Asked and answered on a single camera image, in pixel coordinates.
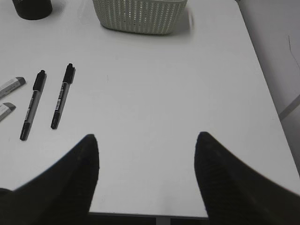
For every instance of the grey white eraser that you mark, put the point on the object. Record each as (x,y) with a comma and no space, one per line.
(6,109)
(11,85)

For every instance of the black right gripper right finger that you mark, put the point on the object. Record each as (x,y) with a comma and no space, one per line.
(235,194)

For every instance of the black mesh pen holder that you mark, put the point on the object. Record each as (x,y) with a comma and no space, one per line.
(33,9)

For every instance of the black marker pen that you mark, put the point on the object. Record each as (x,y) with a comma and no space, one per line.
(67,81)
(33,105)

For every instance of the light green plastic basket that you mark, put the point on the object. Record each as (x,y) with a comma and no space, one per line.
(153,17)

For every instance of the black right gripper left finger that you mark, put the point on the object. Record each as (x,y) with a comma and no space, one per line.
(61,195)

